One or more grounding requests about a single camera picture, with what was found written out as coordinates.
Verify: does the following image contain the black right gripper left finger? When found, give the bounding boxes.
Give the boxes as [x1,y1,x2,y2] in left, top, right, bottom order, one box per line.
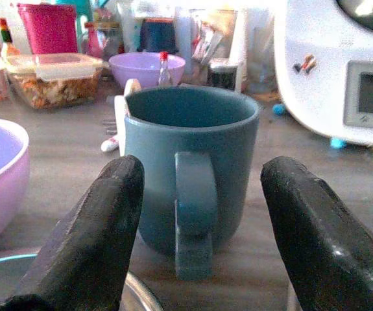
[0,154,145,311]

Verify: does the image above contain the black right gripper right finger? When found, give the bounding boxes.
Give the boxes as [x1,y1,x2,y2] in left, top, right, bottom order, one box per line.
[259,155,373,311]

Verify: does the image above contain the blue ceramic mug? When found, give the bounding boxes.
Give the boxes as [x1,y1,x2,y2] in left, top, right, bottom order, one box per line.
[123,85,260,281]

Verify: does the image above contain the white plastic spoon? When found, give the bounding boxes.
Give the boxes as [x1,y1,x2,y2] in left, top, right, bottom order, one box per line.
[101,78,142,157]

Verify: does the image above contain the clear plastic food container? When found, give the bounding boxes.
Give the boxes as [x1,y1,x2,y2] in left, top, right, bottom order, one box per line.
[5,53,105,109]

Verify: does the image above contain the small lilac bowl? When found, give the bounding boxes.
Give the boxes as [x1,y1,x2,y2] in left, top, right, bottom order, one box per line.
[108,52,186,89]

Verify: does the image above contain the white kitchen food processor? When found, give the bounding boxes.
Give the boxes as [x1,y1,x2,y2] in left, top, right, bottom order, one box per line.
[273,0,373,150]

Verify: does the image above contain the small red-capped glass bottle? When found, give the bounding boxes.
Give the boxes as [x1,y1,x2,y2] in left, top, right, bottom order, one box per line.
[158,51,173,87]

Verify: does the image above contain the pink glass bottle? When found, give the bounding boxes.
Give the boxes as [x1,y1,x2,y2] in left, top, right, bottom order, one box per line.
[84,22,106,59]

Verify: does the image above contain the dark lidded jar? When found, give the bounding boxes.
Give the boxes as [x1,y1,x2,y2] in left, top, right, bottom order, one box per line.
[206,58,239,91]

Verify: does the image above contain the pink plastic canister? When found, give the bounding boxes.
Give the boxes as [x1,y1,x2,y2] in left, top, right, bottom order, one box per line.
[17,3,79,55]

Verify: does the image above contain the hot sauce bottle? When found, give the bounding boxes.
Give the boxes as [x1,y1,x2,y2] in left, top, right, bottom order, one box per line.
[0,17,21,58]

